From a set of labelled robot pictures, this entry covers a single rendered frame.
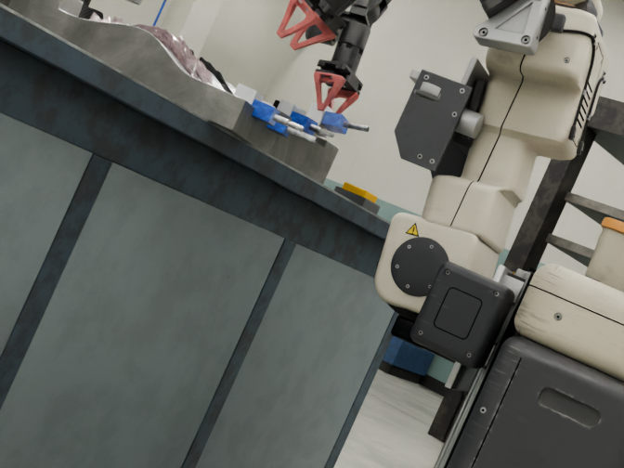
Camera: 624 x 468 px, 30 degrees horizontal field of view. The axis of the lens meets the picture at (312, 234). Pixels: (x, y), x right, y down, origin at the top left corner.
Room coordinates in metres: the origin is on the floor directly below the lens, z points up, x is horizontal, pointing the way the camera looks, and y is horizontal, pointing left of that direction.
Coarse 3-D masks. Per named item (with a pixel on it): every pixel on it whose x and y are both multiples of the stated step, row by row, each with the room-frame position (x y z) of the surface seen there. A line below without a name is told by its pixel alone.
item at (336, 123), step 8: (312, 104) 2.37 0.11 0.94; (312, 112) 2.36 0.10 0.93; (320, 112) 2.36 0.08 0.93; (328, 112) 2.35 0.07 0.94; (320, 120) 2.35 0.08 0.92; (328, 120) 2.35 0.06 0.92; (336, 120) 2.34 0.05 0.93; (344, 120) 2.35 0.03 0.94; (328, 128) 2.37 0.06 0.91; (336, 128) 2.35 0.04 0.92; (344, 128) 2.36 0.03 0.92; (352, 128) 2.34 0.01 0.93; (360, 128) 2.33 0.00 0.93; (368, 128) 2.33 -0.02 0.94
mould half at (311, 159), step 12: (216, 84) 2.45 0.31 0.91; (228, 84) 2.55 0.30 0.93; (276, 144) 2.24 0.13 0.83; (288, 144) 2.28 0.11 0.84; (300, 144) 2.31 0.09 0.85; (312, 144) 2.35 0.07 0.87; (276, 156) 2.26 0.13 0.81; (288, 156) 2.29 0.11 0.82; (300, 156) 2.33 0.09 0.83; (312, 156) 2.36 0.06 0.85; (324, 156) 2.40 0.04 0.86; (300, 168) 2.34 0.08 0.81; (312, 168) 2.38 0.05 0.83; (324, 168) 2.42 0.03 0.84; (324, 180) 2.44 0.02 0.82
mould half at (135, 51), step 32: (32, 0) 2.01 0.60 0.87; (64, 0) 2.01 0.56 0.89; (64, 32) 1.99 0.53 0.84; (96, 32) 1.98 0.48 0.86; (128, 32) 1.97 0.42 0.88; (128, 64) 1.96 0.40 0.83; (160, 64) 1.95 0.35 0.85; (192, 96) 1.94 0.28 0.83; (224, 96) 1.92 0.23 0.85; (224, 128) 1.96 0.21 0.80; (256, 128) 2.03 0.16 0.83
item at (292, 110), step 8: (280, 104) 2.27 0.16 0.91; (288, 104) 2.26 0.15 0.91; (288, 112) 2.26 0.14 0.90; (296, 112) 2.25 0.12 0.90; (304, 112) 2.29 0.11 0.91; (296, 120) 2.25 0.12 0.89; (304, 120) 2.24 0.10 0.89; (312, 120) 2.25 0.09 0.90; (304, 128) 2.24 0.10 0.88; (312, 128) 2.25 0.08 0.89; (320, 128) 2.24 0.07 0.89
